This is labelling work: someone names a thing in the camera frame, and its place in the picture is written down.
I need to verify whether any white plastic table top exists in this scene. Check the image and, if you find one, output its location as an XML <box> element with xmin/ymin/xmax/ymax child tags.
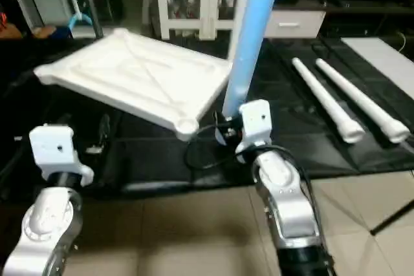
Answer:
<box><xmin>34</xmin><ymin>28</ymin><xmax>235</xmax><ymax>142</ymax></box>

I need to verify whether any black work mat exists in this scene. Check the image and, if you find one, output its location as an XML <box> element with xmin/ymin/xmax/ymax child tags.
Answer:
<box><xmin>0</xmin><ymin>33</ymin><xmax>414</xmax><ymax>194</ymax></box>

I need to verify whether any blue plastic bag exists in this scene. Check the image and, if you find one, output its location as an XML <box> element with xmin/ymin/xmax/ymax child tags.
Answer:
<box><xmin>47</xmin><ymin>25</ymin><xmax>73</xmax><ymax>40</ymax></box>

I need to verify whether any white drawer unit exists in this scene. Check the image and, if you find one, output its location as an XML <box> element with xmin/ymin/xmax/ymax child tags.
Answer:
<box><xmin>261</xmin><ymin>10</ymin><xmax>327</xmax><ymax>39</ymax></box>

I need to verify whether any white glass-door cabinet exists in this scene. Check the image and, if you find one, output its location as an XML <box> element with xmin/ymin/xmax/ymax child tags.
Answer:
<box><xmin>153</xmin><ymin>0</ymin><xmax>248</xmax><ymax>41</ymax></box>

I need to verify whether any white flat board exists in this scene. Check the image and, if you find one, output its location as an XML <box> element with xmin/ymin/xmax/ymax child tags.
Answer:
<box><xmin>340</xmin><ymin>37</ymin><xmax>414</xmax><ymax>84</ymax></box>

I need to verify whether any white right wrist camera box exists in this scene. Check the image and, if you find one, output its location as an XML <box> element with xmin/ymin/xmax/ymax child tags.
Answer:
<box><xmin>237</xmin><ymin>100</ymin><xmax>273</xmax><ymax>155</ymax></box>

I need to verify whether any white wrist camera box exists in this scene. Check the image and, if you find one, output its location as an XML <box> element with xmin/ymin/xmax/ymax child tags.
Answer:
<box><xmin>28</xmin><ymin>123</ymin><xmax>95</xmax><ymax>184</ymax></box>
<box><xmin>237</xmin><ymin>100</ymin><xmax>273</xmax><ymax>155</ymax></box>

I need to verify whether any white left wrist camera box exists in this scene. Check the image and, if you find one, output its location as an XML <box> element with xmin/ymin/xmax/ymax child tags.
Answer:
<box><xmin>28</xmin><ymin>123</ymin><xmax>95</xmax><ymax>184</ymax></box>

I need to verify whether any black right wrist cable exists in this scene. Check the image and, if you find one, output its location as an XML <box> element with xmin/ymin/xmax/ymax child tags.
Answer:
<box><xmin>184</xmin><ymin>120</ymin><xmax>241</xmax><ymax>171</ymax></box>

